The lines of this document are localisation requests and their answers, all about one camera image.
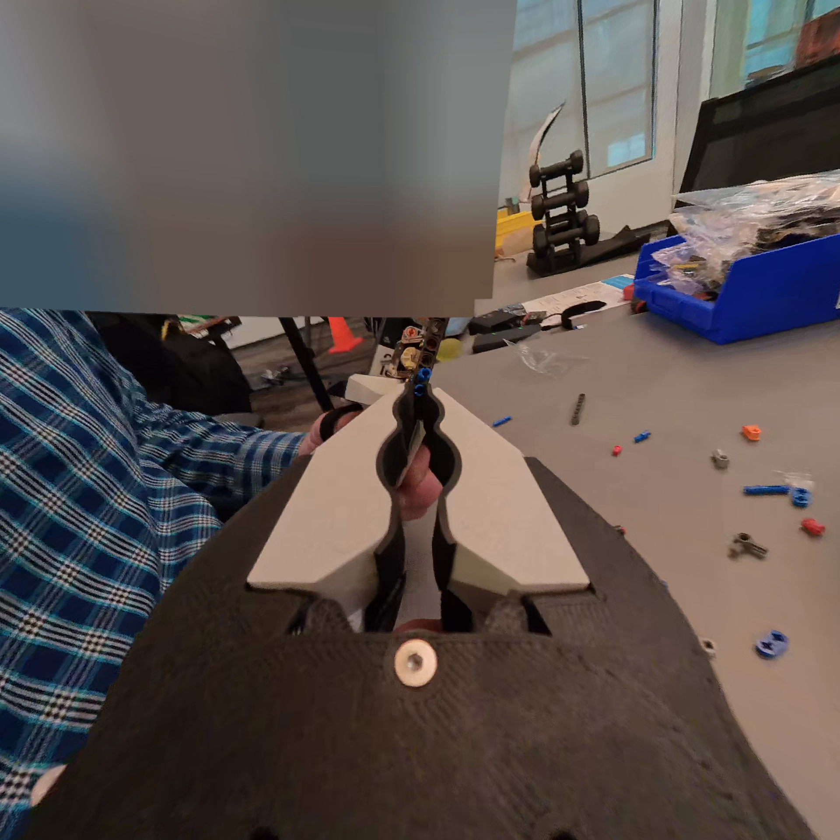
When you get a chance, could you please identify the clear plastic wrapper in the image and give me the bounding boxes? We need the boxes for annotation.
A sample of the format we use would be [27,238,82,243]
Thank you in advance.
[504,340,581,378]

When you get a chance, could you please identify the person's left hand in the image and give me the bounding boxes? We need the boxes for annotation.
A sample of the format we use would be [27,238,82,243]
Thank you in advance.
[314,410,445,524]

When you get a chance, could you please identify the large black dumbbell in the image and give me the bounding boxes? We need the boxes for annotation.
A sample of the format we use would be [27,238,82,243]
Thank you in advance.
[532,214,601,258]

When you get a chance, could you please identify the white printed paper sheet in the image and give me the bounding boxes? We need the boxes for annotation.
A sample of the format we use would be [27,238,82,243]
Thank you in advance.
[521,274,636,317]

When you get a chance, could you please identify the person's blue plaid shirt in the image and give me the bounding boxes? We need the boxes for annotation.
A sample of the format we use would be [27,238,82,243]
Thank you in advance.
[0,308,227,840]

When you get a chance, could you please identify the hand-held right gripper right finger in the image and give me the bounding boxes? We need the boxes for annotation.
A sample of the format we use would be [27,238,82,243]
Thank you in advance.
[425,386,592,634]

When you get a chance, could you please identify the medium black dumbbell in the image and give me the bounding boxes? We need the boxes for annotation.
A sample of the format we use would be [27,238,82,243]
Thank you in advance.
[530,181,590,221]

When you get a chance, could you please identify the clear bags of lego parts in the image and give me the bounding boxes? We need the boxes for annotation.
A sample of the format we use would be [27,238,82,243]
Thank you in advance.
[656,169,840,298]

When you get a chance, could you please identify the black monitor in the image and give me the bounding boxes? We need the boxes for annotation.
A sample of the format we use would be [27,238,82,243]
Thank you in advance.
[676,56,840,198]

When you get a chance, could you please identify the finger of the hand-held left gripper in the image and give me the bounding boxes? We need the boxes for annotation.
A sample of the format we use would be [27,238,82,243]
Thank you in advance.
[345,372,403,406]

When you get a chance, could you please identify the small black dumbbell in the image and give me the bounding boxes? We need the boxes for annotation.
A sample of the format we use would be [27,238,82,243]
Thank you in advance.
[529,150,585,189]

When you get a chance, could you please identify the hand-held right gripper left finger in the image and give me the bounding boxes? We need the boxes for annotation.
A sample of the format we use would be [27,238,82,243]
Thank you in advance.
[247,386,408,632]

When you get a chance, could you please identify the white curved strip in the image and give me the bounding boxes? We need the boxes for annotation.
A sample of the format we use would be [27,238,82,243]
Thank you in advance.
[521,101,567,201]

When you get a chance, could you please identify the blue plastic bin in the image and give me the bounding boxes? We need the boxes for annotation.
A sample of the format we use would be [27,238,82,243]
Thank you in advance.
[633,233,840,345]

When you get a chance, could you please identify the black sign stand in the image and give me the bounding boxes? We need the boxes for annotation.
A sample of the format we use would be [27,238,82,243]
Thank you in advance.
[277,318,337,413]

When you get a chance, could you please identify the black dumbbell rack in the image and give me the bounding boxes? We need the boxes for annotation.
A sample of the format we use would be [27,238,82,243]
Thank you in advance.
[527,157,652,278]

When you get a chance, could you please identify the person's left forearm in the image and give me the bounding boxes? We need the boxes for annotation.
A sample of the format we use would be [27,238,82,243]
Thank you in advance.
[128,394,312,526]

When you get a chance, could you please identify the black lego technic assembly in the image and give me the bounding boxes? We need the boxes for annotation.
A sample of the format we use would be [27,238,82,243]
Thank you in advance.
[382,318,448,473]

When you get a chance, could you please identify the black curved strap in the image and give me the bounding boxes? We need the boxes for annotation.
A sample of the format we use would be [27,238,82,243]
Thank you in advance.
[558,300,608,330]

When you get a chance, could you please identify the glass window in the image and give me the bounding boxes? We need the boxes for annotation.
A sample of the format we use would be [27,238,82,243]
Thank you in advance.
[712,0,840,99]
[515,0,657,179]

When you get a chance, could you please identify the yellow plastic bin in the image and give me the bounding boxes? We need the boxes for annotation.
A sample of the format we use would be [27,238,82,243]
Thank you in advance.
[495,209,536,258]

